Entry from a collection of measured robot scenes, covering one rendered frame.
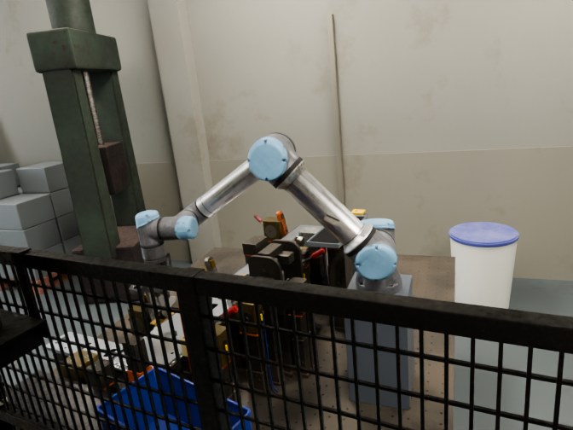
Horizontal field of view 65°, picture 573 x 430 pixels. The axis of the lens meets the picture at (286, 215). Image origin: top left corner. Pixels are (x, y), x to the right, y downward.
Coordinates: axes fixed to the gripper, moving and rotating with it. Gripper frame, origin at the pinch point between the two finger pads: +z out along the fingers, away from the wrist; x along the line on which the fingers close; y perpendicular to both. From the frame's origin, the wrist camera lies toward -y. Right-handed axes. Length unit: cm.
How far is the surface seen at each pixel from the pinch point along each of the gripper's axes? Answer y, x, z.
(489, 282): 220, -90, 80
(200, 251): 242, 185, 89
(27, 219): 151, 313, 31
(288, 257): 37.8, -30.4, -8.2
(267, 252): 32.9, -24.4, -11.7
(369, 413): 20, -65, 37
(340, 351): 50, -43, 37
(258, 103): 267, 110, -53
